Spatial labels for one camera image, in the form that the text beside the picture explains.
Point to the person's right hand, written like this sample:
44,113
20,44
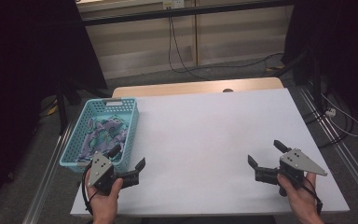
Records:
300,197

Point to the white wall socket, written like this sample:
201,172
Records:
173,4

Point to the white table mat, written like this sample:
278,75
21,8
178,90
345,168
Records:
214,149

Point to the person's left hand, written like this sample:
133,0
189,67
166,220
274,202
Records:
105,200

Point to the teal plastic basket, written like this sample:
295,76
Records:
71,146

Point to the black horizontal bar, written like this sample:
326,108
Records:
180,13

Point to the black metal stand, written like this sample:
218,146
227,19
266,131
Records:
304,67
62,102

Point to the aluminium floor rail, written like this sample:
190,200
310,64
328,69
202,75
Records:
48,174
338,146

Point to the black curtain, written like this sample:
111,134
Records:
338,46
21,77

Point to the dark round table grommet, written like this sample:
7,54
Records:
227,90

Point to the purple and teal patterned cloth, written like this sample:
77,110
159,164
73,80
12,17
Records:
105,132

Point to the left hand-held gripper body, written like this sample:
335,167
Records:
101,169

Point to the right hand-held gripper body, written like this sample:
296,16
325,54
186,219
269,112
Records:
298,162

